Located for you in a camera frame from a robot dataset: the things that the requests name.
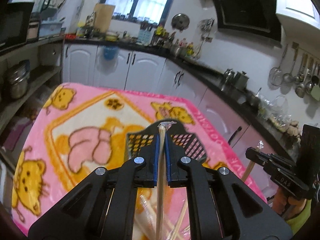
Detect black countertop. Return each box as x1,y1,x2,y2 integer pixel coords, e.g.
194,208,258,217
64,38,299,159

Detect black range hood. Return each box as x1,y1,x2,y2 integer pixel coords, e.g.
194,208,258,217
213,0,281,42

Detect blue hanging bag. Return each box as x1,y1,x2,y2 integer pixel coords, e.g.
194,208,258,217
103,46,119,61

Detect pink cartoon bear blanket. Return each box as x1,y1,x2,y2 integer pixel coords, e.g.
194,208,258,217
11,82,267,237

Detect green right sleeve forearm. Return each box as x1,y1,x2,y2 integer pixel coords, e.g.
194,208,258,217
286,200,312,235

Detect dark green utensil basket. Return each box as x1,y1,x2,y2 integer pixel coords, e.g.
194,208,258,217
126,117,208,163

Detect black microwave oven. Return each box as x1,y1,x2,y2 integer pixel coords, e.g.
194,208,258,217
0,2,34,50

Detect loose chopsticks pile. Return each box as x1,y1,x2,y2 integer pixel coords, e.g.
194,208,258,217
134,194,190,239

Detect hanging steel pot lid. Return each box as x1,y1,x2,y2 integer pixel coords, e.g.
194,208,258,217
171,14,190,31

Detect stainless steel pot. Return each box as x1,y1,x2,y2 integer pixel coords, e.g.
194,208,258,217
5,60,30,100

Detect blender jug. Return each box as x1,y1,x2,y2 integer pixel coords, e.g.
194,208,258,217
31,0,51,14

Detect hanging ladles and strainers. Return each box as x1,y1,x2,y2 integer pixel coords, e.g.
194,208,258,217
268,42,319,102

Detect white base cabinets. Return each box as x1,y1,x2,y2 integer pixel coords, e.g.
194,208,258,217
62,43,208,106

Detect wooden chopsticks pair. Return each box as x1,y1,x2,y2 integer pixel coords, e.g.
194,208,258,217
155,120,176,239

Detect steel kettle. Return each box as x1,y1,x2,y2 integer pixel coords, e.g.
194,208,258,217
222,69,235,84

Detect person's right hand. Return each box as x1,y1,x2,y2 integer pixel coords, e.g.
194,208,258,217
272,187,308,219

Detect wooden cutting board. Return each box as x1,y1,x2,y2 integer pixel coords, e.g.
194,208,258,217
94,3,116,33

